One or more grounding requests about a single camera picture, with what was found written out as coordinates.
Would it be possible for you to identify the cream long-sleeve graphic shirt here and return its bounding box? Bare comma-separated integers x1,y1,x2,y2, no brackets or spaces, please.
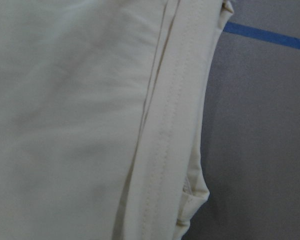
0,0,234,240

